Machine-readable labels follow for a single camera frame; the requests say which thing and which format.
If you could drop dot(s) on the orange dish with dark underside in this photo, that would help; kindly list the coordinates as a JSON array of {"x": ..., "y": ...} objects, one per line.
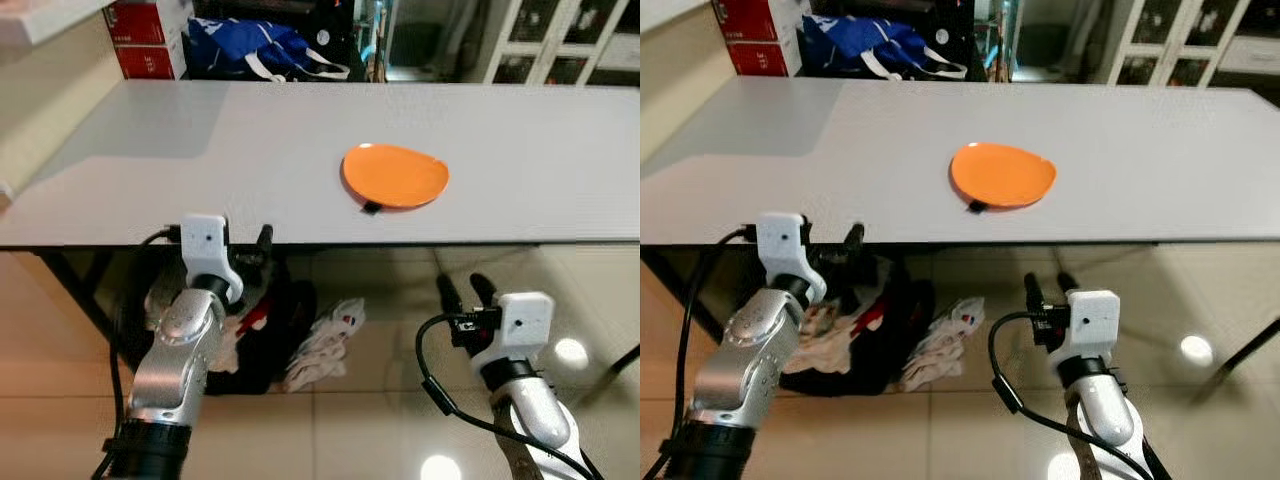
[
  {"x": 395, "y": 175},
  {"x": 1002, "y": 172}
]

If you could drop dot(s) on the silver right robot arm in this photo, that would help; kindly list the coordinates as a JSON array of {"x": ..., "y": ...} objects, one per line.
[
  {"x": 1100, "y": 415},
  {"x": 535, "y": 415}
]

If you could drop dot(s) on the pink red cloth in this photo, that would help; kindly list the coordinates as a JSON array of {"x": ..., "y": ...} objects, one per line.
[
  {"x": 245, "y": 330},
  {"x": 835, "y": 335}
]

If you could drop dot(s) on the white pink crumpled cloth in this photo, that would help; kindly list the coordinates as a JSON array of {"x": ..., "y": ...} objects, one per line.
[
  {"x": 320, "y": 350},
  {"x": 940, "y": 350}
]

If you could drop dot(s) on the black table leg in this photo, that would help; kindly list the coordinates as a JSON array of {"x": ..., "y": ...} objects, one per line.
[
  {"x": 615, "y": 375},
  {"x": 85, "y": 300},
  {"x": 1250, "y": 350},
  {"x": 662, "y": 272}
]

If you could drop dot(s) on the red cardboard box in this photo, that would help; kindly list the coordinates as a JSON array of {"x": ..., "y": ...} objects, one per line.
[
  {"x": 755, "y": 38},
  {"x": 145, "y": 40}
]

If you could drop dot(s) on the white glass door cabinet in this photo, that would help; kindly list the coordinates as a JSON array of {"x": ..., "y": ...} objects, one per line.
[
  {"x": 560, "y": 40},
  {"x": 1190, "y": 40}
]

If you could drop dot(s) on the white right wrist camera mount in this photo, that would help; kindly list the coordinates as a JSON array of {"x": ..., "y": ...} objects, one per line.
[
  {"x": 1092, "y": 322},
  {"x": 525, "y": 325}
]

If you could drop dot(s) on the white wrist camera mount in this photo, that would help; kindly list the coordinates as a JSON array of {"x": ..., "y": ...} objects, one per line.
[
  {"x": 1092, "y": 322},
  {"x": 205, "y": 250},
  {"x": 525, "y": 325},
  {"x": 785, "y": 248}
]

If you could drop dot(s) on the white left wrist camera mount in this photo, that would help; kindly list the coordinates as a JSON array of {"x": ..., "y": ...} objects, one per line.
[
  {"x": 785, "y": 248},
  {"x": 205, "y": 250}
]

